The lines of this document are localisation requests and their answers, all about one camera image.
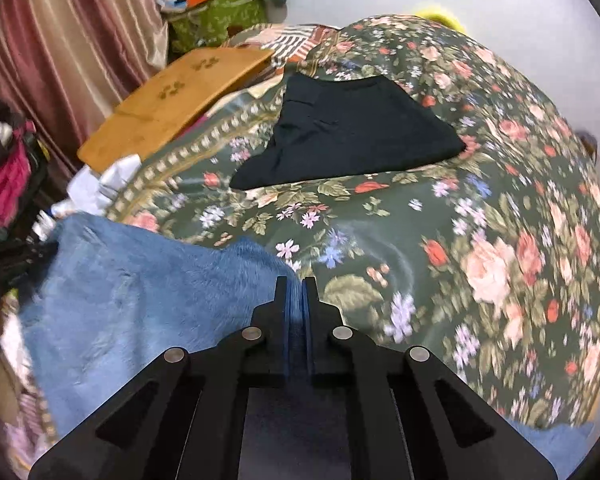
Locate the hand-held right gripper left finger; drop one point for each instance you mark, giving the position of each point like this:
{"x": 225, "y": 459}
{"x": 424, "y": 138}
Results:
{"x": 285, "y": 320}

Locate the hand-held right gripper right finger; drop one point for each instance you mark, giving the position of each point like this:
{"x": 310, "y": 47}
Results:
{"x": 307, "y": 320}

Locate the blue denim pants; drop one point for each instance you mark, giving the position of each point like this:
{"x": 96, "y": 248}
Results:
{"x": 130, "y": 300}

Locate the black folded pants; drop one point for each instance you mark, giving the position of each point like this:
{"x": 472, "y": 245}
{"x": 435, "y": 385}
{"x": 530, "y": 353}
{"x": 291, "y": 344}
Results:
{"x": 350, "y": 130}

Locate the green floral blanket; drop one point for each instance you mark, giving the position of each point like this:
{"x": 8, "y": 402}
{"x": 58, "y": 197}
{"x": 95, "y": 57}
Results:
{"x": 430, "y": 210}

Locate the white crumpled paper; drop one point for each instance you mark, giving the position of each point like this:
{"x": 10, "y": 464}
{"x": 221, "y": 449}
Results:
{"x": 100, "y": 185}

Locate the wooden lap tray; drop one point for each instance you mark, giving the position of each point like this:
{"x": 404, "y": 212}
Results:
{"x": 155, "y": 110}

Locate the patchwork quilt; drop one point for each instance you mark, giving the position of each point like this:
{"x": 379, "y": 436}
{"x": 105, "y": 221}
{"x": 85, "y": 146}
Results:
{"x": 290, "y": 42}

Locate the magenta clothing pile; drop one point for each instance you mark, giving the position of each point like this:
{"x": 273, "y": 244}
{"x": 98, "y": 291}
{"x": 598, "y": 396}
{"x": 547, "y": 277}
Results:
{"x": 5, "y": 180}

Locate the yellow plush cushion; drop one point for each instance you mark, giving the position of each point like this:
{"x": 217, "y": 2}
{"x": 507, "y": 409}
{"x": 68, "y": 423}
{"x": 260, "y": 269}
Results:
{"x": 445, "y": 16}

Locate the pink striped curtain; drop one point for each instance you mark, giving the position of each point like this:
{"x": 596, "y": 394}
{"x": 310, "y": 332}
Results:
{"x": 55, "y": 35}

